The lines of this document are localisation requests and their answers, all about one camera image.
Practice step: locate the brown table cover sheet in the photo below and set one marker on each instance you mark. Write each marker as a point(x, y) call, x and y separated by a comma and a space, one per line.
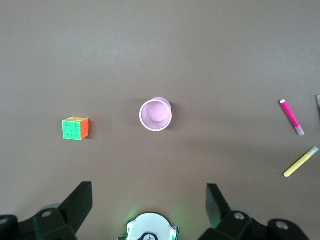
point(160, 50)

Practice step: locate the pink marker pen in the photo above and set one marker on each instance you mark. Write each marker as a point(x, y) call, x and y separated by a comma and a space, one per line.
point(290, 115)

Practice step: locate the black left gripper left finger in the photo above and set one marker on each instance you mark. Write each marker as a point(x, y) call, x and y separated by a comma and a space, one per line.
point(75, 205)

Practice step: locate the purple marker pen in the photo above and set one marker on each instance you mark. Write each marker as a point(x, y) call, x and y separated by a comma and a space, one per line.
point(318, 100)

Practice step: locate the multicoloured puzzle cube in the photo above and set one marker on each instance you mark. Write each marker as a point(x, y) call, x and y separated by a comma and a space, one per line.
point(72, 130)

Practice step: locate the yellow marker pen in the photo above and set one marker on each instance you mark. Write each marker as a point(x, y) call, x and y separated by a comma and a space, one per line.
point(300, 162)

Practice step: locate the pink plastic cup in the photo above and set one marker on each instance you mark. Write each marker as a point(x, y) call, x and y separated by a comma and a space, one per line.
point(155, 115)

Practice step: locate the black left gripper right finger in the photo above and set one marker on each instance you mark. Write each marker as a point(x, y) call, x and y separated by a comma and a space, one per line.
point(217, 207)

